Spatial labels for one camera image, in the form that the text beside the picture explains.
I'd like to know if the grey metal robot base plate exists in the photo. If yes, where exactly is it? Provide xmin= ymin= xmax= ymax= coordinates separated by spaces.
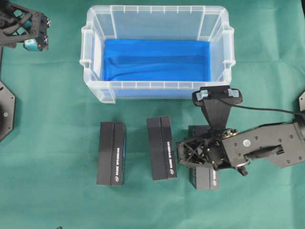
xmin=0 ymin=82 xmax=15 ymax=141

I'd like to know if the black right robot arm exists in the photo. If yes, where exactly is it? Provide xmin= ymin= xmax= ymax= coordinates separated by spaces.
xmin=176 ymin=112 xmax=305 ymax=176

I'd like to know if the blue cloth behind case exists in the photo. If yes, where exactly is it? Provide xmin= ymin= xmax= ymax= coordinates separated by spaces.
xmin=100 ymin=39 xmax=211 ymax=82

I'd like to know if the clear acrylic case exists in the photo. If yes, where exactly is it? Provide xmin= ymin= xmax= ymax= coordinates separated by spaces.
xmin=80 ymin=5 xmax=235 ymax=104

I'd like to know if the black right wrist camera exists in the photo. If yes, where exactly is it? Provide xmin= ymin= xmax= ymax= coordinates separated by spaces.
xmin=192 ymin=85 xmax=243 ymax=131

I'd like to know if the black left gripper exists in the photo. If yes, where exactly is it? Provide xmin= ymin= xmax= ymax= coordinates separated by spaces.
xmin=0 ymin=0 xmax=51 ymax=52

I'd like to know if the black RealSense box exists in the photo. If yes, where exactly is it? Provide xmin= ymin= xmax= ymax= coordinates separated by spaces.
xmin=96 ymin=122 xmax=126 ymax=186
xmin=146 ymin=116 xmax=177 ymax=180
xmin=188 ymin=125 xmax=219 ymax=190

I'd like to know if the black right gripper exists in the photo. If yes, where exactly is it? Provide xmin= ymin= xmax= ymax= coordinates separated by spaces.
xmin=176 ymin=127 xmax=238 ymax=169

